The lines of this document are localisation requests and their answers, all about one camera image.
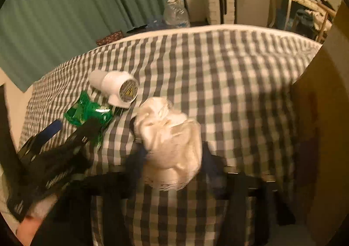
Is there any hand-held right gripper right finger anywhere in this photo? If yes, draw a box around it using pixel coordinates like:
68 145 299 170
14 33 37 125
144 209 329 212
200 142 296 246

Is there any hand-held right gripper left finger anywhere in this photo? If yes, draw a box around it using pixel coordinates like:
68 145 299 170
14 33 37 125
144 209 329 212
33 148 149 246

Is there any white plug-in device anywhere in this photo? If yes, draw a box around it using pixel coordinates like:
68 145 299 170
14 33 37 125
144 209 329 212
89 70 139 109

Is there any brown cardboard box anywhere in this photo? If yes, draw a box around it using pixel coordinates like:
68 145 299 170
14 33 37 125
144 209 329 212
289 0 349 246

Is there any brown patterned bag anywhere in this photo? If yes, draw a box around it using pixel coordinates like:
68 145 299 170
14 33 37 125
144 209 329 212
96 31 126 46

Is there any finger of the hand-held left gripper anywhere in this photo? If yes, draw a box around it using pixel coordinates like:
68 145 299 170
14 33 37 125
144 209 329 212
19 119 63 159
63 118 101 154

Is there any white garment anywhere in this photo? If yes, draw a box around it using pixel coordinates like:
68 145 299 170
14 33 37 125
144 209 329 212
304 9 333 31

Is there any white suitcase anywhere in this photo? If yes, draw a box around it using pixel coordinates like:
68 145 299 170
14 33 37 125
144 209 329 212
203 0 235 26

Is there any white cloth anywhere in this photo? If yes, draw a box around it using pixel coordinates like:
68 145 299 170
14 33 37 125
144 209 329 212
132 97 204 191

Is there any green plastic bottle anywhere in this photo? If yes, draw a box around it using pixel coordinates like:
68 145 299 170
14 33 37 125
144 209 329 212
64 91 115 147

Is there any grey checked blanket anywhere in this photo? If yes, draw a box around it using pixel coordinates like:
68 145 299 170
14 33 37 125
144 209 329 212
19 29 322 246

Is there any blue plastic bag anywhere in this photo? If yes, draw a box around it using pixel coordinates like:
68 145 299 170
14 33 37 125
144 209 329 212
146 18 167 30

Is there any large clear water bottle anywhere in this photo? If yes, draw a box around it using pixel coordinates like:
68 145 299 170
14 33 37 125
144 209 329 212
163 0 190 28

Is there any black bag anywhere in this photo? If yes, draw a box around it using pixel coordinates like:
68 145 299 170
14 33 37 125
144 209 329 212
126 25 149 35

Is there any teal curtain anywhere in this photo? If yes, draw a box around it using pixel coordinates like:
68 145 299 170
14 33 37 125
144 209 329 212
0 0 186 92

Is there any person's left forearm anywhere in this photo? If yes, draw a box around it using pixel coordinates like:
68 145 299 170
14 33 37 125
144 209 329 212
15 194 59 245

